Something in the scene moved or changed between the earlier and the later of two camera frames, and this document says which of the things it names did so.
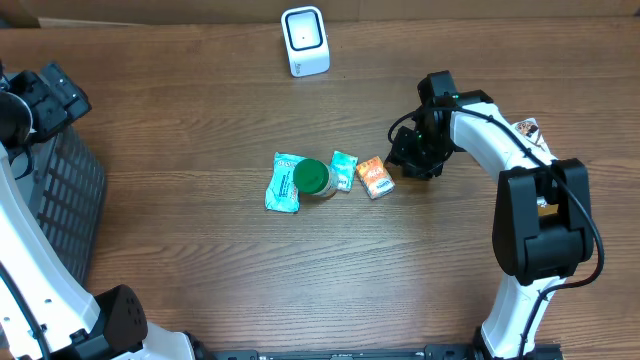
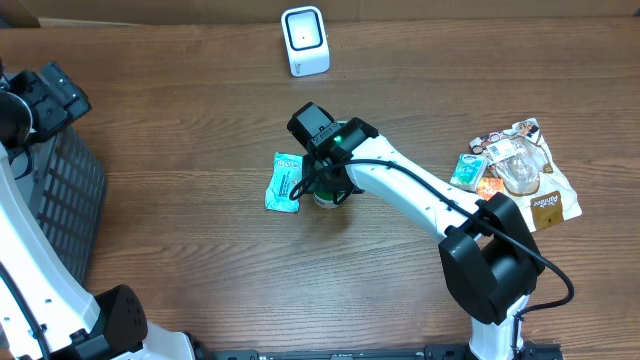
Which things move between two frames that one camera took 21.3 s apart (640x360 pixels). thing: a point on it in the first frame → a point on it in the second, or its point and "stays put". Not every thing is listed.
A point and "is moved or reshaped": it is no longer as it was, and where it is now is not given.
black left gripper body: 55,95 stays put
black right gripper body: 425,153 → 321,181
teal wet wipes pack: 282,193 stays put
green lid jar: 313,177 is moved or reshaped
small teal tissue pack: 343,170 is moved or reshaped
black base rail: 388,353 stays put
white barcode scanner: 306,41 stays put
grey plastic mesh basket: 67,192 stays put
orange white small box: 375,178 is moved or reshaped
